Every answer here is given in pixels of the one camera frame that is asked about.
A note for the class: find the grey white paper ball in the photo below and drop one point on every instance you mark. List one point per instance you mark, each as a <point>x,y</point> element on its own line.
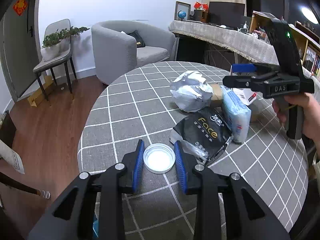
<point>191,92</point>

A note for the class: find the blue white tissue pack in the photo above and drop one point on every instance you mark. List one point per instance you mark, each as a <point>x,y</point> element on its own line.
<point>237,115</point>

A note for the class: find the small blue globe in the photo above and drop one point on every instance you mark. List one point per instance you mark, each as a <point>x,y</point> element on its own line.
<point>181,15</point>

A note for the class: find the beige fringed desk cloth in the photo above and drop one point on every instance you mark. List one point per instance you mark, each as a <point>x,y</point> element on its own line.
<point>247,46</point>

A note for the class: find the black floor bin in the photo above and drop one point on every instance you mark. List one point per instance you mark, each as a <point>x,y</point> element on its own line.
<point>7,129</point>

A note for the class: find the white SanDisk packaging box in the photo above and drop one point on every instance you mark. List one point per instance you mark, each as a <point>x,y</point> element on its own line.
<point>245,95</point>

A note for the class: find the grey checked tablecloth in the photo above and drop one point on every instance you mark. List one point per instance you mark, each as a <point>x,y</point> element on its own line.
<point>139,105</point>

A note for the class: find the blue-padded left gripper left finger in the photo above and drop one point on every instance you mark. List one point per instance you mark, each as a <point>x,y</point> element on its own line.
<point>71,215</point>

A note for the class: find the wooden bookshelf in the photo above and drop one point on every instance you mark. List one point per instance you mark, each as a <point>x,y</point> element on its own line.
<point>306,41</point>

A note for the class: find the beige tablecloth side table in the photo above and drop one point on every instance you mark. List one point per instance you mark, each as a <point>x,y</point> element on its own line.
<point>11,157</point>

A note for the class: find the grey dining chair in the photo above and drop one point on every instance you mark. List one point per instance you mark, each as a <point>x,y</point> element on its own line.
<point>62,58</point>

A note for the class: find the red fu door sticker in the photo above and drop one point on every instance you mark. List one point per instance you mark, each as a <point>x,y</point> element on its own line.
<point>20,6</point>

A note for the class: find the white jar lid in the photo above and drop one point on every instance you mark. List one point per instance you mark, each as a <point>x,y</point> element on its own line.
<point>159,158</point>

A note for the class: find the grey picture frame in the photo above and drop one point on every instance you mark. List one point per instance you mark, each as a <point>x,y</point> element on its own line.
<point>184,7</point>

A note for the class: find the person's right hand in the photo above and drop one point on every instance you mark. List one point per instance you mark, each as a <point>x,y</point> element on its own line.
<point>311,114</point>

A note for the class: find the brown cardboard tape roll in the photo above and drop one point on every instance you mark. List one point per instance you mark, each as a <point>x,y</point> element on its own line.
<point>217,96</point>

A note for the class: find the black Face tissue pack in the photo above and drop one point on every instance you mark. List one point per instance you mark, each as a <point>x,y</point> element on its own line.
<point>204,134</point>

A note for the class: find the grey door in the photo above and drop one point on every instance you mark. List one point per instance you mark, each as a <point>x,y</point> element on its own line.
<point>19,53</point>

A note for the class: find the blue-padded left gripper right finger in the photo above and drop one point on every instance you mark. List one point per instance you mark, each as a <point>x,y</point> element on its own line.
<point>246,214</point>

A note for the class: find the black monitor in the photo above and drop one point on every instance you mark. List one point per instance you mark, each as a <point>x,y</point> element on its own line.
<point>227,13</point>

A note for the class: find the black handbag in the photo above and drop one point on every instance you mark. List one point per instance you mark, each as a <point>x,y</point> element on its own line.
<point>139,40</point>

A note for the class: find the grey armchair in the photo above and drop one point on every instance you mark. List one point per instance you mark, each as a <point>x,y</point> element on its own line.
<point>116,53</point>

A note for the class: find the small red flags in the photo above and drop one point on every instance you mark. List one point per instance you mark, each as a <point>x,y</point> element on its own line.
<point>201,6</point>

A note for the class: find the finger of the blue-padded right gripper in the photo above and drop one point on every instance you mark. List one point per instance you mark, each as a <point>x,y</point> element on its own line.
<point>237,82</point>
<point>243,68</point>

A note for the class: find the cardboard box on floor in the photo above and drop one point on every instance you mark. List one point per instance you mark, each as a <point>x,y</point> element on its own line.
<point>37,97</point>

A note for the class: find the potted green plant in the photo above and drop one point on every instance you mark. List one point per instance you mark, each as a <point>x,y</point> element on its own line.
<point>58,41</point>

